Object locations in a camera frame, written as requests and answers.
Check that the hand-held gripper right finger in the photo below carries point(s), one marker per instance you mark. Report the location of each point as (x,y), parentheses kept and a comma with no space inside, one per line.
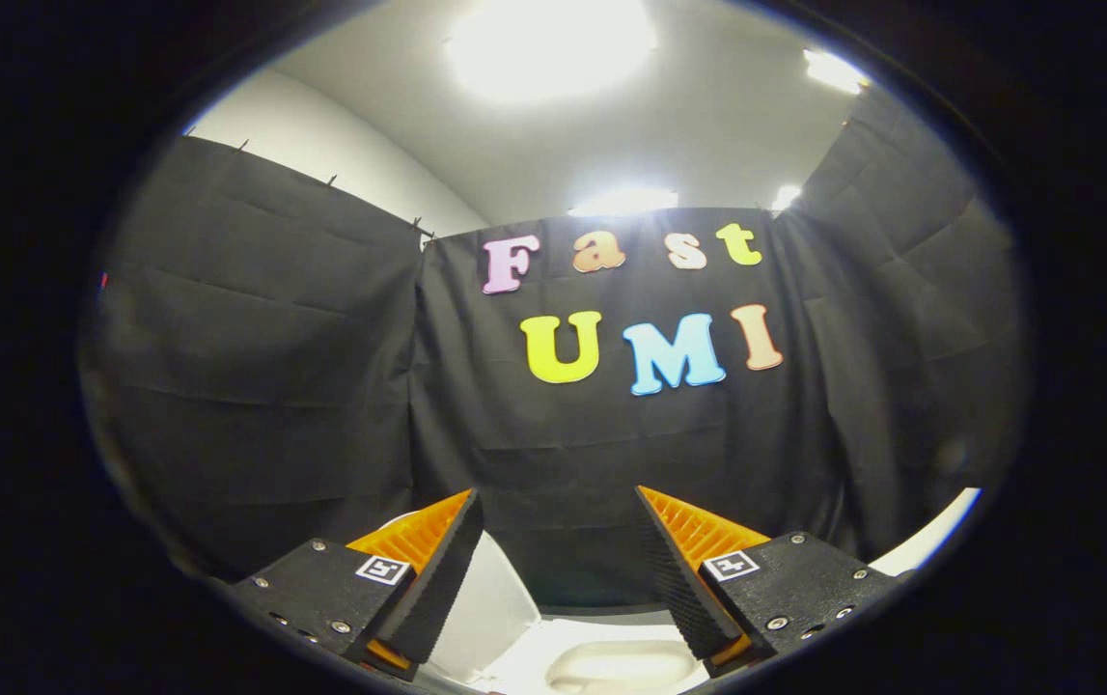
(678,594)

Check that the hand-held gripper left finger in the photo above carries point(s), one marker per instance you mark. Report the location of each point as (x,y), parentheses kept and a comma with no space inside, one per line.
(437,589)

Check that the white toilet seat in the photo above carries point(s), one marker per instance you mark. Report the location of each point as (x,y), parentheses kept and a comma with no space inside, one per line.
(529,661)

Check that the black backdrop cloth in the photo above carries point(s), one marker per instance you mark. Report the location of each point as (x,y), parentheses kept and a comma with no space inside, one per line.
(563,463)

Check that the white board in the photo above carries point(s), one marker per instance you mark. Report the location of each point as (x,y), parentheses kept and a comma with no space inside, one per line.
(934,536)

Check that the large ceiling light panel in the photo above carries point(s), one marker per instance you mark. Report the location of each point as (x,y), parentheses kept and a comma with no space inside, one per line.
(551,48)

